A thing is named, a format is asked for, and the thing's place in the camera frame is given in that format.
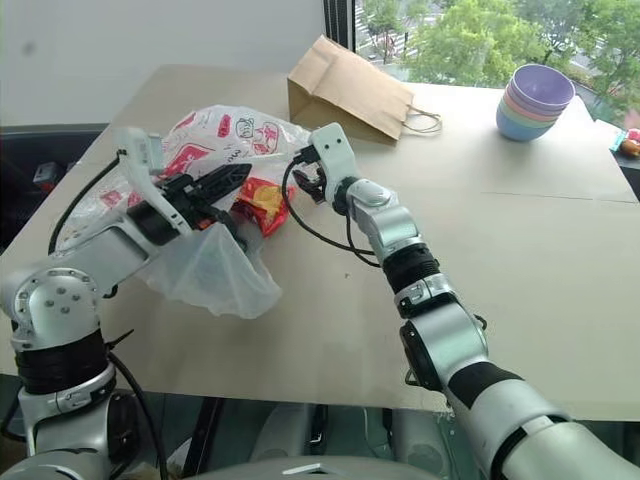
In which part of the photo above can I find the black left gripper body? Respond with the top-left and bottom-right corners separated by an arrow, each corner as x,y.
159,173 -> 230,232

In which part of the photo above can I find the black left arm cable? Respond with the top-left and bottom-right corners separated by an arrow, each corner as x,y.
48,152 -> 127,257

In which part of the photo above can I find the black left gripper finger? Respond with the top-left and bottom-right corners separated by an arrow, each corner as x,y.
211,208 -> 250,253
196,163 -> 253,204

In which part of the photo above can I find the green bowl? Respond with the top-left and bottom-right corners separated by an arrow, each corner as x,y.
498,98 -> 568,125

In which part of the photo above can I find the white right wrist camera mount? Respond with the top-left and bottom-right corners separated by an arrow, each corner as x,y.
306,124 -> 359,202

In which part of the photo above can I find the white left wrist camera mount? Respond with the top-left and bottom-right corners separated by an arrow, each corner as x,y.
111,126 -> 194,237

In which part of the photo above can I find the brown paper bag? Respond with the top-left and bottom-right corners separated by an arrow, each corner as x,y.
286,34 -> 443,147

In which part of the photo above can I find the black furniture with red label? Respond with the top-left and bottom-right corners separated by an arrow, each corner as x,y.
0,121 -> 110,254

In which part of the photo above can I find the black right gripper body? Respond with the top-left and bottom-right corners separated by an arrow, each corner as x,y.
307,171 -> 330,205

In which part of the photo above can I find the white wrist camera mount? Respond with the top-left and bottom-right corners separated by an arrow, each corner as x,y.
306,124 -> 359,202
111,126 -> 194,237

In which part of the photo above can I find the colourful small toy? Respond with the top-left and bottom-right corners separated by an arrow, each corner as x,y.
608,126 -> 640,160

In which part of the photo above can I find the purple bowl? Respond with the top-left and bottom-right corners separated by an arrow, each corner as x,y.
504,63 -> 577,110

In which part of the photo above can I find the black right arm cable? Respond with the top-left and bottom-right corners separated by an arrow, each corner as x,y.
281,148 -> 382,269

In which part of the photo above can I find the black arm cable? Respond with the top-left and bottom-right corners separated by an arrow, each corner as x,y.
281,148 -> 382,269
48,152 -> 127,257

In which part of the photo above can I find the clear plastic bag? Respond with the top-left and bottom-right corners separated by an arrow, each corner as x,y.
141,219 -> 284,320

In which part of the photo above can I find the red yellow snack packet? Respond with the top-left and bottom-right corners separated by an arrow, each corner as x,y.
233,176 -> 292,241

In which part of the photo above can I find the pink bowl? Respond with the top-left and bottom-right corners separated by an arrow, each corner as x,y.
501,90 -> 573,118

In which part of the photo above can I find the black torso cable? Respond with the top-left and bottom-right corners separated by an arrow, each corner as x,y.
106,349 -> 170,480

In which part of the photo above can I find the dark window frame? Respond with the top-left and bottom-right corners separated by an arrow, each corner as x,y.
323,0 -> 357,53

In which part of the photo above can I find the blue bowl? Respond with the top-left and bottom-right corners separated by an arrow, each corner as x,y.
495,106 -> 562,143

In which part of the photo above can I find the white red-printed plastic bag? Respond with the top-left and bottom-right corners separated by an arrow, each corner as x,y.
58,103 -> 315,254

